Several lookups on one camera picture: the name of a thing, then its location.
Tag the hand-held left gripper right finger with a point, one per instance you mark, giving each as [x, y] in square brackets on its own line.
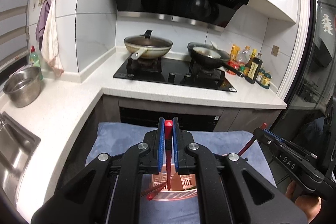
[176, 145]

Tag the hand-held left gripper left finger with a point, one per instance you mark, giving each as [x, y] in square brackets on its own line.
[160, 145]

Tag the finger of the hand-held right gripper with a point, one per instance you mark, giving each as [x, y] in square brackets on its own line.
[269, 144]
[274, 135]

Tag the pink perforated utensil holder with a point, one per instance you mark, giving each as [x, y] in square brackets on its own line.
[183, 184]

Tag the person's right hand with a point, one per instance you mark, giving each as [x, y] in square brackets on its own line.
[307, 208]

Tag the black built-in oven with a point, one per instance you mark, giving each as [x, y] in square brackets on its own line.
[147, 116]

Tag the grey base cabinet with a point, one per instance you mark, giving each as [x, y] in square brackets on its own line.
[246, 119]

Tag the blue plush mat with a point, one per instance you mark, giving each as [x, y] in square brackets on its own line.
[118, 134]

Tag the green spice jar set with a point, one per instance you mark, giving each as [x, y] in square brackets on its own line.
[264, 79]

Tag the dark soy sauce bottle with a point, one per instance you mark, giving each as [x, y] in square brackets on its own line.
[253, 71]

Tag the black gas stove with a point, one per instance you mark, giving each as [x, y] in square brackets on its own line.
[173, 77]

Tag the dark glass door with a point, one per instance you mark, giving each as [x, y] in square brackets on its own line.
[309, 69]

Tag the brown yellow cap bottle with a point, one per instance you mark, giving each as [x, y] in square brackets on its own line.
[253, 54]

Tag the clear plastic bottle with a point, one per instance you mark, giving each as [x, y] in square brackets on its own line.
[242, 57]

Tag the black wok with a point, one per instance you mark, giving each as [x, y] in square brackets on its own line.
[207, 62]

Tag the yellow seasoning packet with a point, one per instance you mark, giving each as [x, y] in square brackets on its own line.
[235, 52]

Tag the beige wok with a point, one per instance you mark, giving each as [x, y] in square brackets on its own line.
[149, 52]

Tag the white kitchen countertop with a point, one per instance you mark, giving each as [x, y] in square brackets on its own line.
[78, 98]

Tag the paper cutout door decoration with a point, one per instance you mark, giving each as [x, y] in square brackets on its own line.
[327, 24]

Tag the stainless steel sink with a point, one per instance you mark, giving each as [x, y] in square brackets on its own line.
[15, 150]

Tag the white hanging towel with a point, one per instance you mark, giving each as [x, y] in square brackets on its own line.
[51, 43]

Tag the stainless steel pot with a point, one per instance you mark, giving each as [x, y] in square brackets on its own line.
[22, 87]

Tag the green dish soap bottle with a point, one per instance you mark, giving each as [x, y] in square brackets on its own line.
[35, 61]

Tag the purple hanging cloth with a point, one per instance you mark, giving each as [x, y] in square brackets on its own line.
[42, 27]

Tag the striped window blind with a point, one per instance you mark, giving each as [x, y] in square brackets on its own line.
[13, 3]

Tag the gold wall outlet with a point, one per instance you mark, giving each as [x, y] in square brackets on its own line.
[275, 50]

